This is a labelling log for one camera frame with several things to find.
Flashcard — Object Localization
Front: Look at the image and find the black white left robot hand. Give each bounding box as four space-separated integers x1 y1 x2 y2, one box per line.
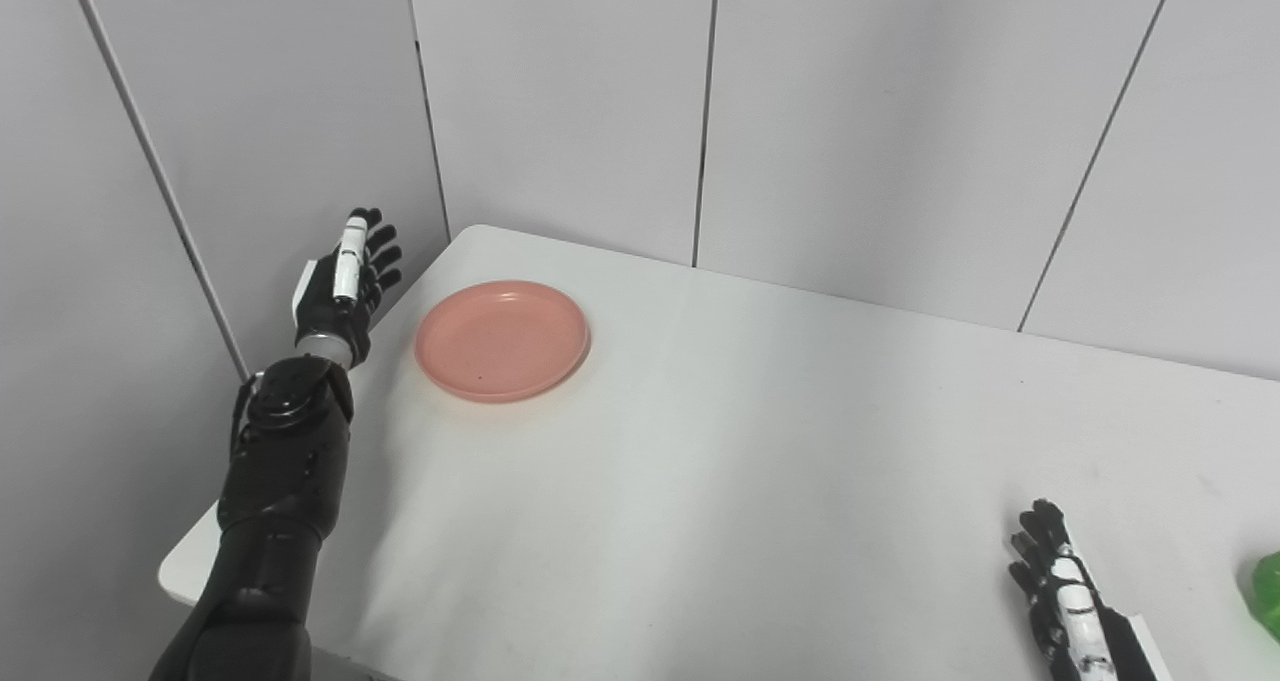
292 207 404 367

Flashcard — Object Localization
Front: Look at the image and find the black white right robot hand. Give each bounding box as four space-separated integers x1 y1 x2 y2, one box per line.
1008 499 1176 681

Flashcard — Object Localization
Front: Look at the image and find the pink round plate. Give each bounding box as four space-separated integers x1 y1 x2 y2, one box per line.
415 280 591 404

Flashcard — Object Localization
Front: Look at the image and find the green white toy cabbage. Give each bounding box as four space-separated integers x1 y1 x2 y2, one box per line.
1238 551 1280 647

